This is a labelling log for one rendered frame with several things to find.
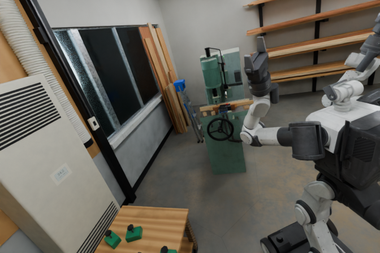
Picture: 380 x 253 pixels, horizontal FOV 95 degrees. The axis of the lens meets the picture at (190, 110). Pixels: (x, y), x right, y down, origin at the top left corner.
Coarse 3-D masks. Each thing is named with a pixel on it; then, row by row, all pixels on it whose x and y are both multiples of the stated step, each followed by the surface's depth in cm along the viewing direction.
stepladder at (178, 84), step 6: (174, 84) 279; (180, 84) 276; (180, 90) 279; (186, 90) 293; (186, 96) 298; (186, 102) 287; (186, 108) 292; (192, 108) 307; (192, 114) 300; (192, 120) 299; (192, 126) 305; (198, 126) 316; (198, 132) 307
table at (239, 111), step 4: (248, 104) 206; (236, 108) 204; (240, 108) 201; (200, 112) 217; (208, 112) 212; (216, 112) 207; (232, 112) 197; (236, 112) 196; (240, 112) 196; (244, 112) 195; (200, 116) 207; (204, 116) 204; (208, 116) 202; (212, 116) 202; (216, 116) 201; (232, 116) 195; (236, 116) 198; (200, 120) 206; (204, 120) 205; (208, 120) 204; (232, 120) 190
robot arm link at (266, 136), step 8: (264, 128) 89; (272, 128) 84; (240, 136) 96; (248, 136) 91; (256, 136) 89; (264, 136) 84; (272, 136) 80; (256, 144) 90; (264, 144) 87; (272, 144) 82
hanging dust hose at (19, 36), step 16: (0, 0) 115; (0, 16) 116; (16, 16) 121; (16, 32) 121; (16, 48) 123; (32, 48) 127; (32, 64) 128; (48, 80) 135; (64, 96) 147; (80, 128) 156
